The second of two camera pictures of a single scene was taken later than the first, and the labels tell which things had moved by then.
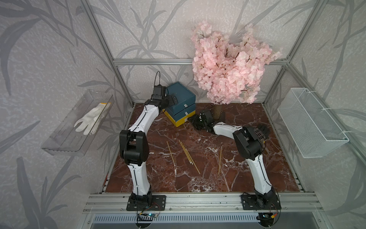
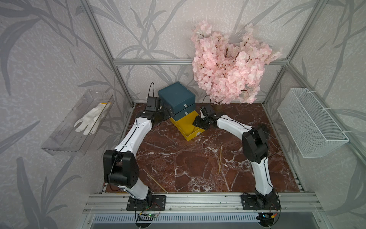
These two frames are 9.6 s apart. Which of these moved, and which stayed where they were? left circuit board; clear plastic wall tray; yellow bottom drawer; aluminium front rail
Moved: yellow bottom drawer
Stayed: aluminium front rail; left circuit board; clear plastic wall tray
